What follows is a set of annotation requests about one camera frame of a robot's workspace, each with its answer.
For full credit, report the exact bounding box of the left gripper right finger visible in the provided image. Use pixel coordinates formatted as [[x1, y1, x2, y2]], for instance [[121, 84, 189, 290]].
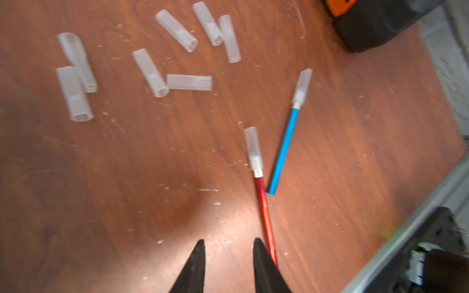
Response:
[[253, 238, 292, 293]]

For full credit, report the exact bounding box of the blue carving knife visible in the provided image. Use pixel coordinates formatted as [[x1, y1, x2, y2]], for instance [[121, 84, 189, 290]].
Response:
[[268, 68, 313, 195]]

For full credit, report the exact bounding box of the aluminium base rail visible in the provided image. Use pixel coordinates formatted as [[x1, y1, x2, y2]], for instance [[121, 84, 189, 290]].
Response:
[[344, 155, 469, 293]]

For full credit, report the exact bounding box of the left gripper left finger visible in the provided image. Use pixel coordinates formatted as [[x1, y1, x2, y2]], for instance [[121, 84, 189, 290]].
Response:
[[169, 239, 206, 293]]

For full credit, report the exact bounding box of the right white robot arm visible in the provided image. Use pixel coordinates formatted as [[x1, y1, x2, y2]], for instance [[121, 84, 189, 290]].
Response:
[[365, 207, 469, 293]]

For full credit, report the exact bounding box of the black plastic tool case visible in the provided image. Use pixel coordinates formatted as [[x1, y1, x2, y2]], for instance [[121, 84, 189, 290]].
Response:
[[324, 0, 443, 52]]

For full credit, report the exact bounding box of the red carving knife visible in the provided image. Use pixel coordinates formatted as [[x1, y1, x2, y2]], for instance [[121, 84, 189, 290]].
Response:
[[244, 126, 278, 266]]

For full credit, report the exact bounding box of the translucent protective cap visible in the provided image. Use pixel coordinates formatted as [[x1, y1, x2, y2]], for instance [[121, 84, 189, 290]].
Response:
[[192, 1, 223, 46], [218, 15, 241, 63], [166, 74, 213, 91], [57, 32, 98, 93], [56, 66, 94, 122], [132, 49, 170, 98], [155, 9, 199, 52]]

